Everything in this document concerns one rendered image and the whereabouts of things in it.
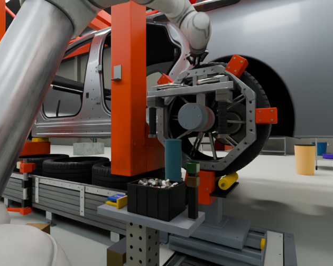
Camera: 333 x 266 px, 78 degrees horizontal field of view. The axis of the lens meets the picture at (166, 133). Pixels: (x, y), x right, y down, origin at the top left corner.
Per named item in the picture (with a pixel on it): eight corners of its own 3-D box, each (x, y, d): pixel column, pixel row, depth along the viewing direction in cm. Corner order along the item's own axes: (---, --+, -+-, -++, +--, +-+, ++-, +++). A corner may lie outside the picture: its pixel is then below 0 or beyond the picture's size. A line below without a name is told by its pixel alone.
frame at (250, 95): (257, 171, 101) (256, 62, 101) (256, 174, 95) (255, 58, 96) (162, 164, 128) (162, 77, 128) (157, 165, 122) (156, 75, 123)
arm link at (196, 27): (214, 41, 96) (196, 21, 98) (220, 19, 81) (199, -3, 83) (196, 55, 97) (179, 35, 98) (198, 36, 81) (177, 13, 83)
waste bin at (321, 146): (328, 157, 710) (327, 141, 711) (330, 158, 673) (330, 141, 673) (311, 156, 735) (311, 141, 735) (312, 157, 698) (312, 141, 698)
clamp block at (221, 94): (232, 102, 88) (232, 90, 88) (228, 99, 80) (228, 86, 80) (221, 103, 91) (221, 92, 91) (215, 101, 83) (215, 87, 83)
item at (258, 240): (267, 244, 127) (267, 228, 127) (262, 279, 95) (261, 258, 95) (192, 226, 151) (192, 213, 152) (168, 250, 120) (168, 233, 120)
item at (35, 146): (51, 153, 273) (51, 127, 273) (4, 157, 227) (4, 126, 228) (43, 153, 281) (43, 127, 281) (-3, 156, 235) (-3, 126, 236)
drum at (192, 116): (216, 131, 111) (216, 105, 111) (203, 131, 93) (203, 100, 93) (192, 132, 118) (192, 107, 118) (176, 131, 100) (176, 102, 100)
